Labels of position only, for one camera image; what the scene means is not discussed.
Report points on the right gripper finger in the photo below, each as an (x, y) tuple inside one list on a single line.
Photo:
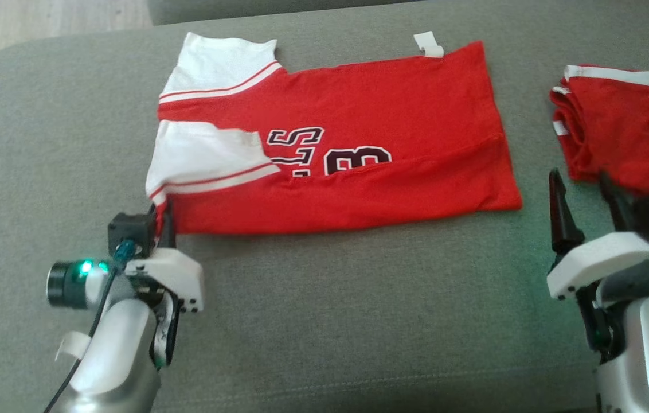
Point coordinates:
[(620, 215), (564, 229)]

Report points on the grey sofa back cushion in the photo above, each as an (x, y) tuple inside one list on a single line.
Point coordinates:
[(273, 8)]

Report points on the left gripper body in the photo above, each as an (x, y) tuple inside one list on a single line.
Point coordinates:
[(169, 272)]

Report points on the folded red garment white band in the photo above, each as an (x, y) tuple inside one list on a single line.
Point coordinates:
[(622, 132)]

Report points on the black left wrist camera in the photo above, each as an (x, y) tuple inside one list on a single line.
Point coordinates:
[(129, 229)]

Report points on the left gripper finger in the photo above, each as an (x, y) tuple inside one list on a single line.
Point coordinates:
[(168, 229)]

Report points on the red and white jersey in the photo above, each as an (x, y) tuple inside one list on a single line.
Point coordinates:
[(387, 115)]

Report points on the large grey sofa seat cushion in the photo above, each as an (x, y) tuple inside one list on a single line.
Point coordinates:
[(359, 315)]

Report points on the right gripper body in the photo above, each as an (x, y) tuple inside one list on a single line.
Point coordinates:
[(599, 258)]

